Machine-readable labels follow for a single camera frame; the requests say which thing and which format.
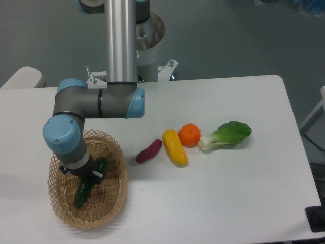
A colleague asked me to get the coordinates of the woven wicker basket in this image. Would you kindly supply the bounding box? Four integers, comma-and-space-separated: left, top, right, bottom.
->
48, 129, 128, 229

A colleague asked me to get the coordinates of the white chair armrest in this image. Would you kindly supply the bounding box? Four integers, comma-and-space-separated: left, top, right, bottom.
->
1, 66, 46, 90

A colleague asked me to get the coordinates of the green bok choy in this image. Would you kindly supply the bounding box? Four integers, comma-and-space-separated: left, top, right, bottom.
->
198, 121, 252, 151

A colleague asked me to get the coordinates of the green cucumber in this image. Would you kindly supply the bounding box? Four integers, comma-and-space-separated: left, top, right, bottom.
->
74, 157, 108, 209

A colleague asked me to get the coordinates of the purple sweet potato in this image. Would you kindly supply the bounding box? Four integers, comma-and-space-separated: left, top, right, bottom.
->
135, 139, 163, 164

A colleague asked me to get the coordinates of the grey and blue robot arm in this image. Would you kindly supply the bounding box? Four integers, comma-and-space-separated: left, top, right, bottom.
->
43, 1, 150, 183

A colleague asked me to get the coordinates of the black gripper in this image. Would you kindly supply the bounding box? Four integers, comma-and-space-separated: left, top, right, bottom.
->
59, 157, 106, 184

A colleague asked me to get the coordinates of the white furniture frame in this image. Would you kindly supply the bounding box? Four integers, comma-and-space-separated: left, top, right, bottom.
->
299, 86, 324, 134

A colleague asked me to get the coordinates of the orange tangerine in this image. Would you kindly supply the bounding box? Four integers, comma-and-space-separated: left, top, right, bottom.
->
178, 123, 201, 148

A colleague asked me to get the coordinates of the black device at table edge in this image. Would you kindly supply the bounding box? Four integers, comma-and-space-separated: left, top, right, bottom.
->
305, 206, 324, 233

